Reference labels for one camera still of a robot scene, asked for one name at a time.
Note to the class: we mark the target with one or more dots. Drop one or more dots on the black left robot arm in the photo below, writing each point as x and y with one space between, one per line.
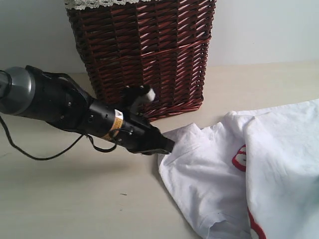
58 100

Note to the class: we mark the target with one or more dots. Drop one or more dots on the dark brown wicker basket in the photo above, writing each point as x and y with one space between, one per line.
160 43

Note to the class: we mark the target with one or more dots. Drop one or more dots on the white shirt garment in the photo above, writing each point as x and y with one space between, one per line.
253 175

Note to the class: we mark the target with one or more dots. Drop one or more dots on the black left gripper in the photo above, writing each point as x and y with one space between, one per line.
138 136

